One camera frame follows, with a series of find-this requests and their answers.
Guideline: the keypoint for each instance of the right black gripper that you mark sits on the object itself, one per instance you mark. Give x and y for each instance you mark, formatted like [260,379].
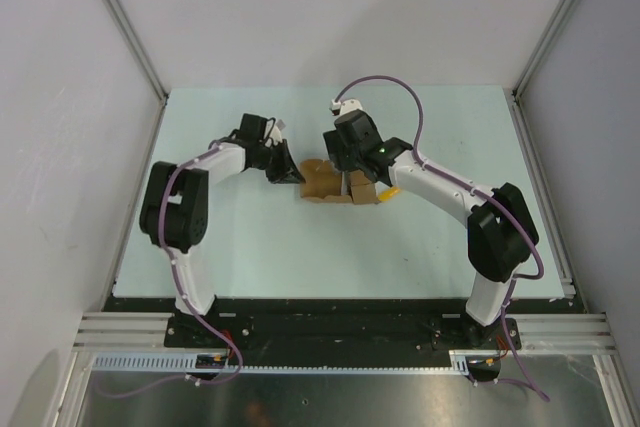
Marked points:
[335,146]

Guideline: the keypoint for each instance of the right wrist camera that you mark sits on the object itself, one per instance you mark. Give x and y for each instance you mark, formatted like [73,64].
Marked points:
[347,107]

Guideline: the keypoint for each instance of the right aluminium corner post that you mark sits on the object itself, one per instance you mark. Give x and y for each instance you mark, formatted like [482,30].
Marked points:
[553,29]

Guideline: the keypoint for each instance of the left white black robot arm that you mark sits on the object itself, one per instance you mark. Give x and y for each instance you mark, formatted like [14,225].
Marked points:
[175,208]

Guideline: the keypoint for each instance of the brown cardboard express box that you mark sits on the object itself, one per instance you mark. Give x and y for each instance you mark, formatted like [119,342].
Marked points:
[324,184]

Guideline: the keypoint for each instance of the aluminium front rail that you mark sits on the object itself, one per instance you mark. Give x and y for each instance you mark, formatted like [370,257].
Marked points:
[540,334]

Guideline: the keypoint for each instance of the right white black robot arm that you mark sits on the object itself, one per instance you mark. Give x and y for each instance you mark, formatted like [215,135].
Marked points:
[501,234]

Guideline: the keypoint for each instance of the right aluminium side rail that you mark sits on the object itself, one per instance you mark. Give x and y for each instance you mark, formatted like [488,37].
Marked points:
[543,197]

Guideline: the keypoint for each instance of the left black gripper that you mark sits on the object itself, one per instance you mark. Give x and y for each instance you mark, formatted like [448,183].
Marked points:
[287,172]

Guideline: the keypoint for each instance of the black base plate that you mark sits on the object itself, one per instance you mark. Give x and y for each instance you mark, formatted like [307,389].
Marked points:
[333,335]

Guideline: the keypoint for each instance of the aluminium corner post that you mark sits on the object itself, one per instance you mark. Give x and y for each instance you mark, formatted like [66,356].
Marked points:
[553,29]
[134,44]

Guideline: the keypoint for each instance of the left aluminium corner post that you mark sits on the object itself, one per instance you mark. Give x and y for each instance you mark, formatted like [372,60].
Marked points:
[134,44]

